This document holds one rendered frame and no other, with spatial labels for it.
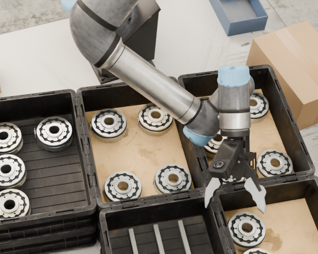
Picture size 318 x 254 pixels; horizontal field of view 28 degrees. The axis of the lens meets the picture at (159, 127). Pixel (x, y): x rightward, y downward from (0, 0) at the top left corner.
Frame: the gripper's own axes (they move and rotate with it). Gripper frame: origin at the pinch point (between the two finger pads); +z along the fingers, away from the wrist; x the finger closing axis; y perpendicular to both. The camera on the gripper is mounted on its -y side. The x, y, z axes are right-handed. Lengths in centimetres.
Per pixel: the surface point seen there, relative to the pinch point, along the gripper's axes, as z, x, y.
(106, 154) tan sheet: -10.2, 43.0, 10.9
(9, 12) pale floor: -60, 168, 117
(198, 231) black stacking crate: 9.1, 14.4, 10.0
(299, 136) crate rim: -13.7, -6.5, 34.0
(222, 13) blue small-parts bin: -51, 34, 78
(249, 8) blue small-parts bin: -53, 29, 91
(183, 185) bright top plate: -2.2, 20.0, 13.4
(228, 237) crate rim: 7.4, 2.8, 3.1
